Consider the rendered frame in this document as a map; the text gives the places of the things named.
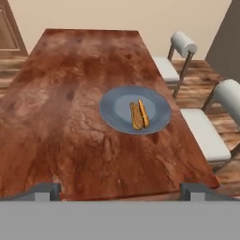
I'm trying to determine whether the blue-grey round plate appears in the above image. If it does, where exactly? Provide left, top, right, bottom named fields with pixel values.
left=98, top=85, right=173, bottom=136

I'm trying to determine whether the brown wooden panelled door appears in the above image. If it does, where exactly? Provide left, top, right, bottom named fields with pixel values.
left=0, top=0, right=30, bottom=58

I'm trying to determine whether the white cushioned metal chair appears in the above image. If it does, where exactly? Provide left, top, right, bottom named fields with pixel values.
left=179, top=78, right=240, bottom=173
left=151, top=30, right=199, bottom=99

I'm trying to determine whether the brown hot dog bun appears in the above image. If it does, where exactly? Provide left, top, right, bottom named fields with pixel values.
left=128, top=98, right=151, bottom=131

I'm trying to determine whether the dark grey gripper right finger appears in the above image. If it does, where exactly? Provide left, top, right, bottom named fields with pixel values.
left=179, top=182, right=239, bottom=202

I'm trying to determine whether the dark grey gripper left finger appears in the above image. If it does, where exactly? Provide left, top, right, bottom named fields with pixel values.
left=2, top=182, right=62, bottom=202

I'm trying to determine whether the brown wooden dining table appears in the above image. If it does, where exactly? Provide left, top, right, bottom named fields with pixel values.
left=0, top=28, right=220, bottom=202

